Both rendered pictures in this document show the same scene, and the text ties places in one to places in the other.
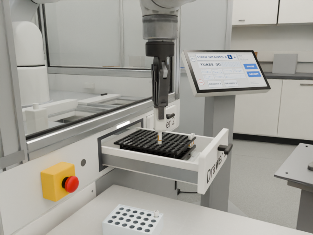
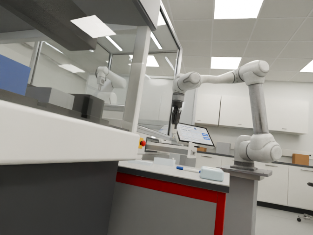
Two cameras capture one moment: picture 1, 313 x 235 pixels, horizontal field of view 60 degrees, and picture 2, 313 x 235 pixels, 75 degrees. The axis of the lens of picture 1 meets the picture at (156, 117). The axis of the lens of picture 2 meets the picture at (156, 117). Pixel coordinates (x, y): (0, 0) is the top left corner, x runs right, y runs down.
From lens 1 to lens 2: 0.85 m
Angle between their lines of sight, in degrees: 22
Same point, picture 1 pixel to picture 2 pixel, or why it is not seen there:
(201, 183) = (189, 153)
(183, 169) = (182, 148)
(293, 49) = (227, 141)
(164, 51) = (179, 104)
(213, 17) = (186, 112)
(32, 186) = not seen: hidden behind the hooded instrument
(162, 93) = (177, 118)
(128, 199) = not seen: hidden behind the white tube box
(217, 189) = not seen: hidden behind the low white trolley
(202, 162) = (190, 144)
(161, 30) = (179, 97)
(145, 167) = (165, 148)
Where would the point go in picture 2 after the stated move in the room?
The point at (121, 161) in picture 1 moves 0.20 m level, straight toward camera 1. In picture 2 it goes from (155, 147) to (162, 148)
